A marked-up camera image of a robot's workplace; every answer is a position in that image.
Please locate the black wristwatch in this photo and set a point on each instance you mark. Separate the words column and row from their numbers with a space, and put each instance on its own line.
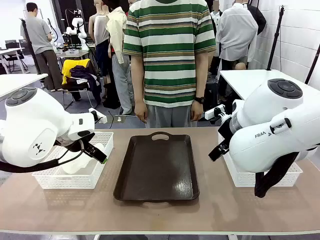
column 199, row 100

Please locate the translucent white conical flask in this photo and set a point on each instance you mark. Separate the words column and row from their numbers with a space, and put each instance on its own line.
column 75, row 165

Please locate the black slanted stand pole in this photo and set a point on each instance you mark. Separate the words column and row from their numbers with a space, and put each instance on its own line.
column 311, row 70

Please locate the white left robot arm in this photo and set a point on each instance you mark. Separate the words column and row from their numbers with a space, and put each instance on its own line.
column 37, row 112

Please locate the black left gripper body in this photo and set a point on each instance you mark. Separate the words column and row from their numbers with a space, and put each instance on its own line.
column 80, row 143

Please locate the yellow garment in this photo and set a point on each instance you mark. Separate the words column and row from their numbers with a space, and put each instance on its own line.
column 67, row 67

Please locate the white perforated plastic basket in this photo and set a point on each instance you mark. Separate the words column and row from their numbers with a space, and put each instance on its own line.
column 246, row 178
column 75, row 181

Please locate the mannequin with white tank top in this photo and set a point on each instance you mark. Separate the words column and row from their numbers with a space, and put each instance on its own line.
column 100, row 30

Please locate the dark clothes pile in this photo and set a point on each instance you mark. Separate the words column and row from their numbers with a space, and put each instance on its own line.
column 85, row 72

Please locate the person's right hand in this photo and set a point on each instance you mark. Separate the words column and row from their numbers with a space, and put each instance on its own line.
column 141, row 112

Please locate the black tripod stand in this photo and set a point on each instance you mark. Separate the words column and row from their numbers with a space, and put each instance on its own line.
column 275, row 42
column 32, row 50

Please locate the mannequin with white shirt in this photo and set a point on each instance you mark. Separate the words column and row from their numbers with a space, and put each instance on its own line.
column 235, row 32

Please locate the white side table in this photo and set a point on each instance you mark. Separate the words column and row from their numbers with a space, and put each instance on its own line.
column 17, row 81
column 240, row 80

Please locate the black metal chair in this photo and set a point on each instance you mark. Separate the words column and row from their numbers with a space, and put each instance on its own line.
column 75, row 87

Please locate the mannequin with cream shirt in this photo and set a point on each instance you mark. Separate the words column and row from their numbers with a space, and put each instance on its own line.
column 116, row 27

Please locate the person's left hand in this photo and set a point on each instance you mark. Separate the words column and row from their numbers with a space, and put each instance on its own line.
column 197, row 112

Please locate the grey floor plate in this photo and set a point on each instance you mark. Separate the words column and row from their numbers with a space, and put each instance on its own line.
column 110, row 119

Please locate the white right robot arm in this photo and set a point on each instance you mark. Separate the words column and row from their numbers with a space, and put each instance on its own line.
column 262, row 150

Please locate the black office chair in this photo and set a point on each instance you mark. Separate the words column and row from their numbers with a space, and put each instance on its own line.
column 15, row 46

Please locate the man in grey t-shirt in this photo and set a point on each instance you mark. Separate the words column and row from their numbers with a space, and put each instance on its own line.
column 37, row 32

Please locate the green striped t-shirt torso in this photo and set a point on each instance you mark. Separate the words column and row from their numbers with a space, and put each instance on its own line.
column 170, row 62

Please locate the black hanging jacket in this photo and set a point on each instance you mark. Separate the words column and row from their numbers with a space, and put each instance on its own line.
column 258, row 18

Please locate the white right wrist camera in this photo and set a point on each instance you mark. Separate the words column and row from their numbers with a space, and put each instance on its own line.
column 212, row 113

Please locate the cluttered background work table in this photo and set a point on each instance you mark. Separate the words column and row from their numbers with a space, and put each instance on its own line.
column 75, row 53

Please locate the person's right forearm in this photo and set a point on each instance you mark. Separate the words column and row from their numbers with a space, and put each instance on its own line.
column 138, row 80

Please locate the white background desk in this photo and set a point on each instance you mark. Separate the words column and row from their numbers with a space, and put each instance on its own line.
column 10, row 51

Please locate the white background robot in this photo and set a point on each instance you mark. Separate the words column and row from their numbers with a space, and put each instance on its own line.
column 76, row 23

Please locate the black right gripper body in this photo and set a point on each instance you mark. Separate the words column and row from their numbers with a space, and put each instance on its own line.
column 225, row 130

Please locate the dark brown plastic tray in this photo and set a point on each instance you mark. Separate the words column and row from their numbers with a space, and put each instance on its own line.
column 155, row 170

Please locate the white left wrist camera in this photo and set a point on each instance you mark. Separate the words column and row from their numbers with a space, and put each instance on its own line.
column 100, row 117

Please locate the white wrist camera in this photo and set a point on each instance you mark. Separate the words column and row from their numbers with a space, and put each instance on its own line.
column 100, row 117
column 212, row 113

